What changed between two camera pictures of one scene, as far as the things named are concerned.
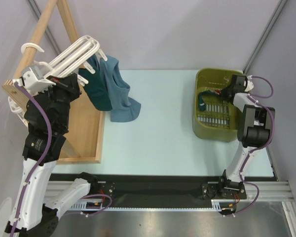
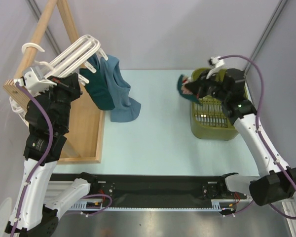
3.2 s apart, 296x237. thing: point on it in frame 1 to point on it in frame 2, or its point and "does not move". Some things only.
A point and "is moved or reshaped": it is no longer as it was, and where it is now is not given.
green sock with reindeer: [202, 104] is moved or reshaped
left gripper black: [70, 83] does not move
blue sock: [124, 108] does not move
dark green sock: [96, 89] does not move
